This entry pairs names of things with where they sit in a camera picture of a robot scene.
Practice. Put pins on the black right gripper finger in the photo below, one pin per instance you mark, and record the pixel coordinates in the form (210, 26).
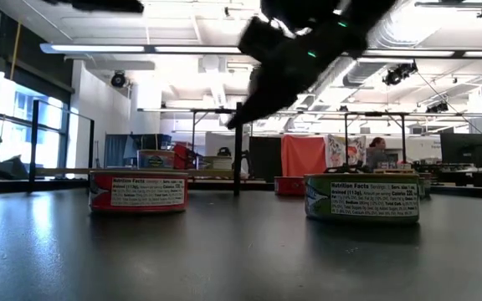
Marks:
(285, 90)
(262, 85)

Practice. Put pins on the green seafood can gold lid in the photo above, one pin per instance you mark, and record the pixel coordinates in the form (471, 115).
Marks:
(217, 163)
(362, 198)

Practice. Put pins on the red seafood can silver lid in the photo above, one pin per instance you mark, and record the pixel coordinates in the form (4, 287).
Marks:
(289, 186)
(140, 192)

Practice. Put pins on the blue seafood can pale lid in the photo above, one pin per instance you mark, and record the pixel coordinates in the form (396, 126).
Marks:
(156, 159)

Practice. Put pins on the green seafood can silver lid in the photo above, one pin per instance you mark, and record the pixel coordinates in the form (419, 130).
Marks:
(422, 186)

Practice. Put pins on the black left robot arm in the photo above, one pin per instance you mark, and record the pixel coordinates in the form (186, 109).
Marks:
(98, 5)

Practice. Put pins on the orange cloth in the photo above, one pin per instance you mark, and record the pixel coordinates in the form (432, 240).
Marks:
(303, 156)

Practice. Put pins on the black partition panel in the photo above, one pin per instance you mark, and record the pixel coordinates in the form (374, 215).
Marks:
(265, 159)

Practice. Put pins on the colourful printed poster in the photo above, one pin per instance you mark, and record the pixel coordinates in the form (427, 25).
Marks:
(345, 150)

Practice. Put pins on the black ceiling spotlight cluster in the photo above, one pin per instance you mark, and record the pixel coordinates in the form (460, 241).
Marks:
(400, 73)

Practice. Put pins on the black background robot device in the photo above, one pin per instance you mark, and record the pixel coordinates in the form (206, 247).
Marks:
(341, 169)

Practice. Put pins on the person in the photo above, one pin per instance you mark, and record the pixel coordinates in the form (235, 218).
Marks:
(377, 154)

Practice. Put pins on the dark blue bin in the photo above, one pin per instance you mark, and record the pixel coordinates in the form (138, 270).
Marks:
(153, 141)

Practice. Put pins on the wooden blocks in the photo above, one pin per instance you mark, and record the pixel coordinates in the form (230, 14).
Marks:
(391, 170)

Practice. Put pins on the black ceiling fixture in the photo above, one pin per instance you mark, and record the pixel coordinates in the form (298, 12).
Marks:
(450, 4)

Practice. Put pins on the blue-grey partition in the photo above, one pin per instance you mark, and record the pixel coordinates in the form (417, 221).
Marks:
(117, 150)

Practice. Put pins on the black table mat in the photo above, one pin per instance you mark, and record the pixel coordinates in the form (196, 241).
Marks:
(241, 259)

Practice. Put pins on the black background monitor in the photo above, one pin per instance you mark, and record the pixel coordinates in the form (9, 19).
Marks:
(463, 149)

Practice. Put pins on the background work table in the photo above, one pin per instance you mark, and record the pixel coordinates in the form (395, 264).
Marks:
(454, 173)

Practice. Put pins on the large window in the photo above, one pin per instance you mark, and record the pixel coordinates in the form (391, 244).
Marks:
(19, 125)

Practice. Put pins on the silver ventilation duct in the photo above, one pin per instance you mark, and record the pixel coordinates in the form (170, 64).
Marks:
(362, 73)

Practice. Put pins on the black metal station frame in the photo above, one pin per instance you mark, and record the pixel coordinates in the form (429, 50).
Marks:
(403, 138)
(193, 129)

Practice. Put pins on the black metal shelf frame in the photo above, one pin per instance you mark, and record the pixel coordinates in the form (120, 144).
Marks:
(237, 167)

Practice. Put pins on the round black ceiling camera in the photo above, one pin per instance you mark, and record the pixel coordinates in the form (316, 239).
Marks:
(118, 79)

